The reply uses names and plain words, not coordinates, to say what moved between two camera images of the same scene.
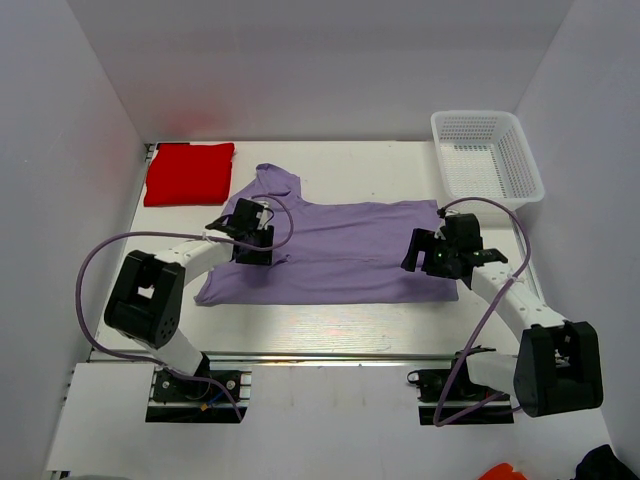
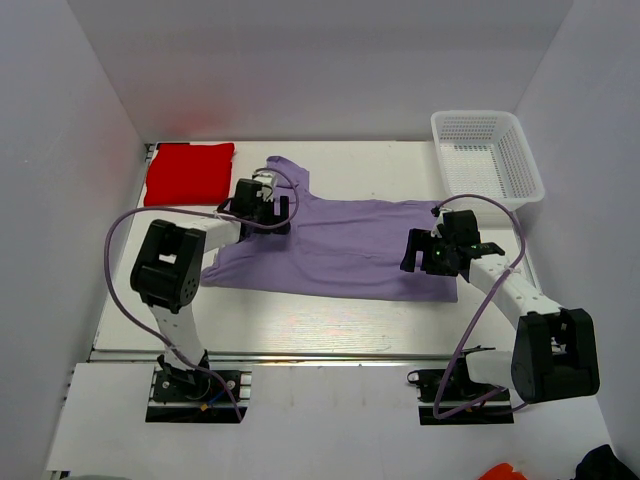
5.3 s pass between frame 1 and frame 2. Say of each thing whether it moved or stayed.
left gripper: moved
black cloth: stayed
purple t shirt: moved
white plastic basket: stayed
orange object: stayed
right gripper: stayed
